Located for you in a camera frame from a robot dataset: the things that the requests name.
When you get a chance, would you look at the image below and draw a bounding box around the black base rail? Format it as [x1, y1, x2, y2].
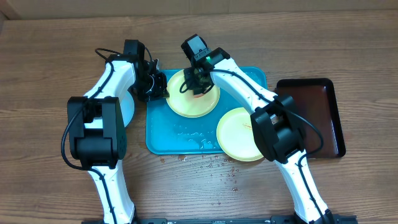
[81, 215, 358, 224]

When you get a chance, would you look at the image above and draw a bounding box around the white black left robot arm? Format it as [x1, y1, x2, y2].
[61, 40, 169, 223]

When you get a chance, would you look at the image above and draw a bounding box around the black tray with water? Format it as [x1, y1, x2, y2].
[275, 78, 346, 159]

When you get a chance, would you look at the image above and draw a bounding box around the teal plastic tray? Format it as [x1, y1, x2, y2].
[145, 66, 269, 156]

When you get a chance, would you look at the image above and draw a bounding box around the brown cardboard backdrop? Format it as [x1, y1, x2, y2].
[1, 0, 397, 20]

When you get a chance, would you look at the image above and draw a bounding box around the red and green sponge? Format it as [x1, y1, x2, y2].
[193, 93, 206, 98]

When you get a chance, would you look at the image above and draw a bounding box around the yellow plate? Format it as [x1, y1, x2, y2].
[166, 70, 220, 118]
[216, 107, 264, 162]

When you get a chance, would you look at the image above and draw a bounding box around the light blue plate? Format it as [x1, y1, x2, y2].
[120, 91, 135, 128]

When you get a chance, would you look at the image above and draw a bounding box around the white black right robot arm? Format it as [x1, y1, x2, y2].
[180, 34, 335, 223]

